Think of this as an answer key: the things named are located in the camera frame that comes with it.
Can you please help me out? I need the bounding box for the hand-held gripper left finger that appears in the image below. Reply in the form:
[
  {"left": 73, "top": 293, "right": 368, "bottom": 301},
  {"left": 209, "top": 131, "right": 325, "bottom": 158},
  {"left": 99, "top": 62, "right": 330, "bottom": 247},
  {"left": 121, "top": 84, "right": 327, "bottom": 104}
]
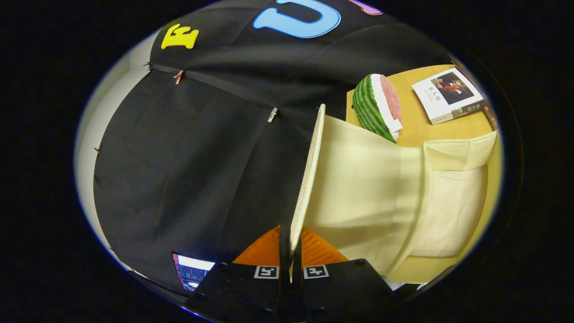
[{"left": 182, "top": 225, "right": 292, "bottom": 323}]

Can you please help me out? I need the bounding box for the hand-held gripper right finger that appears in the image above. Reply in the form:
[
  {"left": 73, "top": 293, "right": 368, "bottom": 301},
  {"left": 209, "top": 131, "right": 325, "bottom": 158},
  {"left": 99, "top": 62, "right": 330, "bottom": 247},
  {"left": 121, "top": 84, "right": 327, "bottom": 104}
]
[{"left": 292, "top": 227, "right": 404, "bottom": 323}]

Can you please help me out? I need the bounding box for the beige fabric storage box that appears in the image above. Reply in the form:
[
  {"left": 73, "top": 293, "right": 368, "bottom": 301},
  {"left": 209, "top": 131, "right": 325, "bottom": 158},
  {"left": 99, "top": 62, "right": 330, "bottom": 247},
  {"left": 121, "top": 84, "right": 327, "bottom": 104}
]
[{"left": 289, "top": 104, "right": 498, "bottom": 284}]

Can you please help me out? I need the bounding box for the computer monitor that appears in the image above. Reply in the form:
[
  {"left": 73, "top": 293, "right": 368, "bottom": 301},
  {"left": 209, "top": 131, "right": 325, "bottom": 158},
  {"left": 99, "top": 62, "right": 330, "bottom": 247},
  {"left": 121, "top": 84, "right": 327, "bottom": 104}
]
[{"left": 173, "top": 252, "right": 216, "bottom": 292}]

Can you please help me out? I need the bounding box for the black backdrop cloth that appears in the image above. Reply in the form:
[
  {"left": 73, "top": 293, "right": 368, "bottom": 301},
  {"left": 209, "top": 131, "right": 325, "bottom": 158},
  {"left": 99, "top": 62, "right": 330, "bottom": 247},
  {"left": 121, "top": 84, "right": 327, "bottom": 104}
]
[{"left": 93, "top": 0, "right": 453, "bottom": 297}]

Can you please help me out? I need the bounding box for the watermelon slice toy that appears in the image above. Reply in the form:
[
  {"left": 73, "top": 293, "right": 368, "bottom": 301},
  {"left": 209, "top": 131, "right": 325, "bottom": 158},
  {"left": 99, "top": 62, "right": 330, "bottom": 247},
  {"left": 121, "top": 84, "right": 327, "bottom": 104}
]
[{"left": 352, "top": 74, "right": 403, "bottom": 144}]

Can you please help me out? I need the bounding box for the white portrait cover book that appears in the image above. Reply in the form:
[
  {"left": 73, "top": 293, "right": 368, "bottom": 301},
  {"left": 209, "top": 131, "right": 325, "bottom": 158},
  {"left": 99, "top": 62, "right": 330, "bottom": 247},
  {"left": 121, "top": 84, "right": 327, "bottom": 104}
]
[{"left": 412, "top": 67, "right": 487, "bottom": 125}]

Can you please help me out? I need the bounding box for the reddish cover book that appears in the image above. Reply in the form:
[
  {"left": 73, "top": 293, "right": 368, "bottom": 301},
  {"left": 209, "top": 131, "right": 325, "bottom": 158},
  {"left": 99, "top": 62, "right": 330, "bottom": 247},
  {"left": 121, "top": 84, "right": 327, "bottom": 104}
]
[{"left": 483, "top": 104, "right": 498, "bottom": 131}]

